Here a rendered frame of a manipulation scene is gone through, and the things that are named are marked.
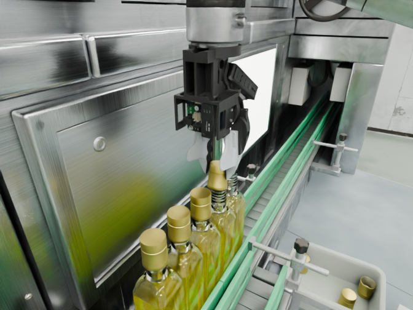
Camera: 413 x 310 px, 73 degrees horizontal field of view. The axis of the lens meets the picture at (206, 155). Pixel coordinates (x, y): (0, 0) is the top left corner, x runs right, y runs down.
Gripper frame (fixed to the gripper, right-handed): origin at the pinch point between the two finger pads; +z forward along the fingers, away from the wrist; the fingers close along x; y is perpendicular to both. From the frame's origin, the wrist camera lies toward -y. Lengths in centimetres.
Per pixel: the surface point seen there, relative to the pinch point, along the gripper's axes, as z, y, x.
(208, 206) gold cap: 3.7, 6.1, 1.4
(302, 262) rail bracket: 21.3, -7.5, 15.7
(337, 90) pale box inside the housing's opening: 8, -103, 7
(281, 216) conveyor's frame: 30.2, -30.8, 5.2
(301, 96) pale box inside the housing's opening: 14, -105, -9
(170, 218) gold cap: 2.0, 13.1, -0.7
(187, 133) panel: 0.0, -9.9, -13.1
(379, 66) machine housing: -5, -93, 20
